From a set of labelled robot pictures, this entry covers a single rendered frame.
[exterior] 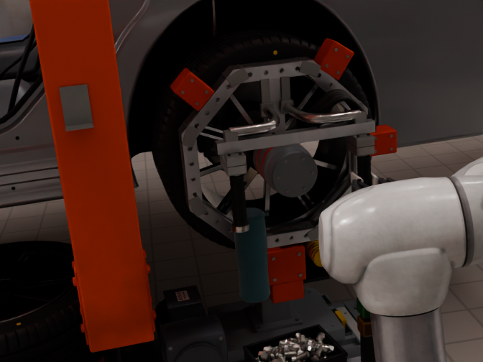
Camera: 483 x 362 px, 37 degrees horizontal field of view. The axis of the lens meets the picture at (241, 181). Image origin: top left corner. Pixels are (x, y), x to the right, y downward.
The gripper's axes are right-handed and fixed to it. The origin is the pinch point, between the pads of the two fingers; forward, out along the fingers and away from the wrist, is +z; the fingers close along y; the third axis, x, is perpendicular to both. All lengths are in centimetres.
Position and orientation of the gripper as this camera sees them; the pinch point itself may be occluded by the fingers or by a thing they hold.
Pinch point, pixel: (364, 179)
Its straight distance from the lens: 190.4
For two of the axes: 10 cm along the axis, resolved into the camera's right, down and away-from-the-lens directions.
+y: 9.7, -1.5, 2.0
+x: -0.8, -9.4, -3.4
